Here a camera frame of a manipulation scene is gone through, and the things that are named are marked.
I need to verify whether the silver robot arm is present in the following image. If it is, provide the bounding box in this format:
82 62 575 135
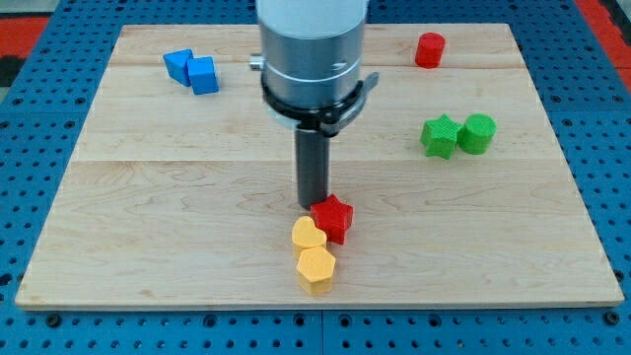
255 0 379 137

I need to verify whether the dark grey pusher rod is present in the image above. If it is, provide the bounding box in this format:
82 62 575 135
295 131 329 210

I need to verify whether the red star block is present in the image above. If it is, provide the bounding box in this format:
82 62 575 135
311 194 354 245

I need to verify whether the yellow heart block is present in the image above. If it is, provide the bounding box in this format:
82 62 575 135
291 216 327 259

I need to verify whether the yellow hexagon block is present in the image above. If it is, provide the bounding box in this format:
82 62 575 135
297 247 336 296

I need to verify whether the green star block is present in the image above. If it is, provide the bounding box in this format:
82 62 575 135
419 114 463 160

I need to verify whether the wooden board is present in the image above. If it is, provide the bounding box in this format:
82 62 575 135
16 24 624 311

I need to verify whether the blue cube block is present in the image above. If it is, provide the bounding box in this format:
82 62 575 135
187 56 220 95

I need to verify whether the green cylinder block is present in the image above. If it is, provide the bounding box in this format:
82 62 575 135
458 113 497 155

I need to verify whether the red cylinder block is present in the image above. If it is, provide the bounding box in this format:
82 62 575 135
415 33 447 69

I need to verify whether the blue triangle block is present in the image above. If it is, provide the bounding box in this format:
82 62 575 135
163 48 193 87

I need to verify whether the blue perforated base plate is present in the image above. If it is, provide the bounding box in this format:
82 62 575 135
1 0 630 354

